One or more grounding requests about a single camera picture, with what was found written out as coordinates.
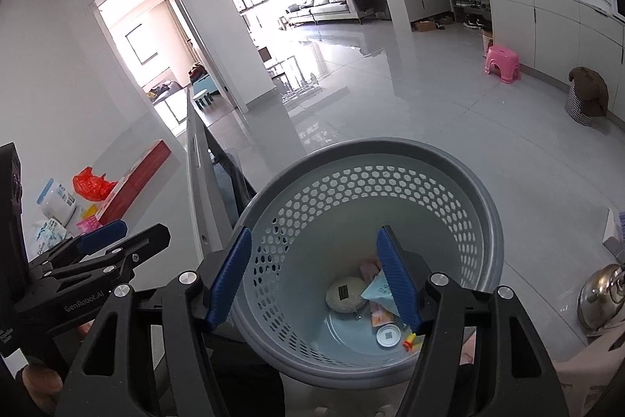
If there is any light blue plastic pouch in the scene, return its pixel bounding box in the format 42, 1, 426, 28
361, 271, 395, 306

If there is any red plastic bag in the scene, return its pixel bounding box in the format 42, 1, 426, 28
72, 166, 118, 202

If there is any white round lid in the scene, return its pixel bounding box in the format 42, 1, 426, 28
376, 323, 403, 348

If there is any yellow foam dart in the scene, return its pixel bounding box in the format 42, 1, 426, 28
403, 333, 425, 353

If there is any beige fuzzy ball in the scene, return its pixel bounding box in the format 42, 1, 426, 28
325, 276, 366, 314

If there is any long red cardboard box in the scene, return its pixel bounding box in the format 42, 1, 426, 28
95, 140, 171, 226

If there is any pink pig toy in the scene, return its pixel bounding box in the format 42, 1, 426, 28
370, 302, 394, 328

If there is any grey perforated trash basket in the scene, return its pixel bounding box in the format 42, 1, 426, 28
231, 139, 504, 390

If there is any person's left hand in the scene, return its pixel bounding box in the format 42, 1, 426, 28
22, 364, 64, 415

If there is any pink brush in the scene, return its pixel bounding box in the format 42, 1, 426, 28
75, 216, 102, 235

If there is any white tissue pack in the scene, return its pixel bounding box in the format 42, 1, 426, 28
27, 218, 67, 260

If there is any white jar blue lid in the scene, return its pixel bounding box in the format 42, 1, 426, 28
36, 179, 76, 226

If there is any teal small stool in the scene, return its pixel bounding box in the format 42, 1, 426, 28
193, 89, 213, 110

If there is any steel kettle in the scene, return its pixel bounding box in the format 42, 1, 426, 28
577, 263, 624, 331

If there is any pink plastic stool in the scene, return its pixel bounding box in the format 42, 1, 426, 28
485, 45, 521, 84

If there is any shoe rack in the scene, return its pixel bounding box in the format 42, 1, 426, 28
449, 0, 491, 30

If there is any white cabinet counter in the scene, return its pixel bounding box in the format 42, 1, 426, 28
489, 0, 624, 120

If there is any grey sofa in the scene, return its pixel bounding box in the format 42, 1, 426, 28
285, 0, 384, 27

